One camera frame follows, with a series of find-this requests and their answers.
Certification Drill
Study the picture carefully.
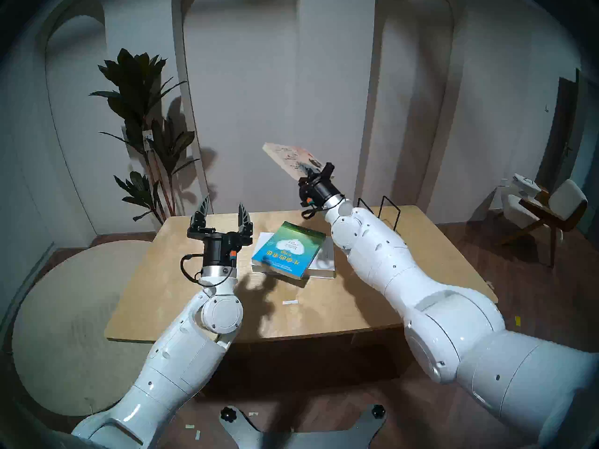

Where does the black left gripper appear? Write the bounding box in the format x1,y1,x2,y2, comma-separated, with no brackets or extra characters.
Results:
187,194,254,266

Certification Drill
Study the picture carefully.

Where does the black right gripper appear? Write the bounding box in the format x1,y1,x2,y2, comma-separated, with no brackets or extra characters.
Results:
299,162,342,210

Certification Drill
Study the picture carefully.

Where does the beige book with calligraphy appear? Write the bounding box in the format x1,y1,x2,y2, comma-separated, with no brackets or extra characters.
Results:
262,143,323,180

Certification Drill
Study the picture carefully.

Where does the blue green paperback book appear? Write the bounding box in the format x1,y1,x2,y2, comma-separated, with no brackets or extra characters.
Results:
251,221,327,280

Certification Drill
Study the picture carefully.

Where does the thick white book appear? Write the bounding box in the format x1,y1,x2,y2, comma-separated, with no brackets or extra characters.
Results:
251,232,336,279

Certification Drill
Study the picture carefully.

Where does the tall dark green plant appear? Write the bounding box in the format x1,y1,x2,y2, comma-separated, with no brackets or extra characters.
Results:
89,48,202,226

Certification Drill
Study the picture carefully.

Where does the round beige rug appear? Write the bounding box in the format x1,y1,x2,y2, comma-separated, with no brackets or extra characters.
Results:
12,240,164,417

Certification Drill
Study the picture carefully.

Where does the white appliance on armchair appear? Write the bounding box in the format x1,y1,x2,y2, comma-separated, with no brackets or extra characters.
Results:
510,173,541,196

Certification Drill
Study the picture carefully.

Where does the dark open door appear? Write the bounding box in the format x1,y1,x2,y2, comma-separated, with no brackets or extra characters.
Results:
536,76,581,196

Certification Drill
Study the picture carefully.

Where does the white wooden armchair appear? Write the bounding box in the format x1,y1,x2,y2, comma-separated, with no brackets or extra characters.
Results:
496,178,588,268

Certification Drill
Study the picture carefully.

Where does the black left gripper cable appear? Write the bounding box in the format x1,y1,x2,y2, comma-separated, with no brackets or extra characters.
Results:
180,253,234,287

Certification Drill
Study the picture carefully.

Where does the black wire book rack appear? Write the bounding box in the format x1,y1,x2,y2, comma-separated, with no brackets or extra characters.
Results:
357,196,402,232

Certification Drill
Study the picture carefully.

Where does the grey metal robot base plate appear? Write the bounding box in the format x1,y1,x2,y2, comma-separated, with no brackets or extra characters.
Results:
220,405,388,449

